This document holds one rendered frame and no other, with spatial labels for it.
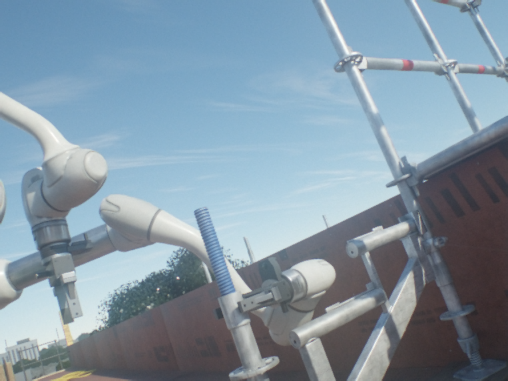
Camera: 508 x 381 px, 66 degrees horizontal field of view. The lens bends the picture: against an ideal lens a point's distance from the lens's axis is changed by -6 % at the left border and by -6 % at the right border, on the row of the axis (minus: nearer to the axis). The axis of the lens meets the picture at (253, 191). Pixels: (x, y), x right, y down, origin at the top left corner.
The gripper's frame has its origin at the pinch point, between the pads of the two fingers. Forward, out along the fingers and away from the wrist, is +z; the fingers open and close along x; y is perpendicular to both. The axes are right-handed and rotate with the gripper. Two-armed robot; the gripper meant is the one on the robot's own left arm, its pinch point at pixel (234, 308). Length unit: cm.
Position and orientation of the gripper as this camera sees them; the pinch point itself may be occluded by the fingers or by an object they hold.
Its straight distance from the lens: 101.1
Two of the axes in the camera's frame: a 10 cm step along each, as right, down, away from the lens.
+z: -7.1, 0.9, -7.0
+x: -6.2, 3.9, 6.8
